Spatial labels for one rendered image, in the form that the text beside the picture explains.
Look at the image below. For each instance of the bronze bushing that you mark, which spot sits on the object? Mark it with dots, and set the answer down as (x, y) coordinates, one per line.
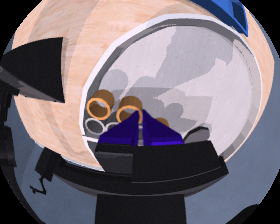
(129, 102)
(164, 121)
(95, 110)

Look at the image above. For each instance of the blue open crate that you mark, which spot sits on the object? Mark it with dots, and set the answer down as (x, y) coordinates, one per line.
(220, 8)

